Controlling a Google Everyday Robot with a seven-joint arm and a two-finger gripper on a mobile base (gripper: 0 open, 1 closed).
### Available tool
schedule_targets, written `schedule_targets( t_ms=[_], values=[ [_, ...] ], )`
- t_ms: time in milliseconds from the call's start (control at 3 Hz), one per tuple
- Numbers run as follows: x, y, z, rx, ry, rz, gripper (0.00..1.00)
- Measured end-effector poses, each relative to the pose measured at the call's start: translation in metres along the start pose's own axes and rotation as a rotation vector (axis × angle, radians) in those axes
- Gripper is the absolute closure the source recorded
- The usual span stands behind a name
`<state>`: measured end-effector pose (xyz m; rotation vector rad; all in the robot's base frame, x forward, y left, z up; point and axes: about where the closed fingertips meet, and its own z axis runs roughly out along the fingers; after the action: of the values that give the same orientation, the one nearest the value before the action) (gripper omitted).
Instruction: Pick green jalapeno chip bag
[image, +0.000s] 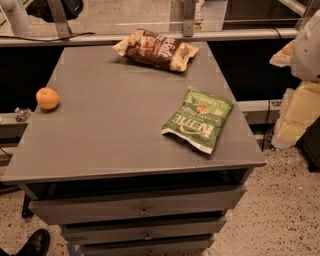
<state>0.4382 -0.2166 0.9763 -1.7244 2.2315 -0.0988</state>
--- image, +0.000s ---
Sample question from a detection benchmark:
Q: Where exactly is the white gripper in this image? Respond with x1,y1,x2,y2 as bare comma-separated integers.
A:
269,10,320,149

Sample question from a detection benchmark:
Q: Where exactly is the green jalapeno chip bag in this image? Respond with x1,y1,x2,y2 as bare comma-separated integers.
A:
161,89,233,155

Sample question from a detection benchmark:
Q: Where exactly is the brown sea salt chip bag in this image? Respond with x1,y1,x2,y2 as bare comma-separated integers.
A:
112,28,198,72

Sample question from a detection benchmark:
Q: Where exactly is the grey drawer cabinet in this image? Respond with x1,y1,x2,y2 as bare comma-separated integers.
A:
0,41,267,256

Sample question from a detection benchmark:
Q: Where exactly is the bottom grey drawer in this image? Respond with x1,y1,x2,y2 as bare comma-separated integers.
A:
81,235,214,256

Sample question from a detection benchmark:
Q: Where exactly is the grey drawer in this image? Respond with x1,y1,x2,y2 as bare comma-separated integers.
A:
62,216,226,245
81,235,214,256
29,185,246,225

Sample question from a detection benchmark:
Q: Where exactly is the orange fruit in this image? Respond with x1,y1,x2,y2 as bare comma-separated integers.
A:
36,87,59,110

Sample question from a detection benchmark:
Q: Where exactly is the black round object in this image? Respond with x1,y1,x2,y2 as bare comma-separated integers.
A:
26,0,84,23

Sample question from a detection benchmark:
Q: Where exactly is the middle grey drawer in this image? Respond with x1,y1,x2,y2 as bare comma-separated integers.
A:
62,216,226,245

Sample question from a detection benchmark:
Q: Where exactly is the top grey drawer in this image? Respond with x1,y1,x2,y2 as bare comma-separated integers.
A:
29,185,246,225

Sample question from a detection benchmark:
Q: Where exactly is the crumpled clear plastic object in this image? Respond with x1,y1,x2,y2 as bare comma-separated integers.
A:
14,107,32,122

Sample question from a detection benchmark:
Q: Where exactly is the white pipe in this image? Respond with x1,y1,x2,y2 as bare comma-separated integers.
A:
0,0,34,36

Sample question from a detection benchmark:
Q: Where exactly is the black leather shoe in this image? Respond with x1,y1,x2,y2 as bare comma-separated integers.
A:
15,229,50,256

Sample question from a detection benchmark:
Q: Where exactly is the grey metal rail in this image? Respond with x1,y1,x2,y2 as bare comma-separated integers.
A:
0,28,298,47

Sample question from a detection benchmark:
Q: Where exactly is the grey metal bracket post centre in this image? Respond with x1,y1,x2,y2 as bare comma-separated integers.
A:
183,0,196,37

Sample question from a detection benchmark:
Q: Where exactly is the grey metal bracket post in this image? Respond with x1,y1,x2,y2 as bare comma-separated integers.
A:
47,0,72,39
183,0,196,37

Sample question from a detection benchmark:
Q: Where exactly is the black cable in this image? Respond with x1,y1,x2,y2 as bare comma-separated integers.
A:
0,31,96,43

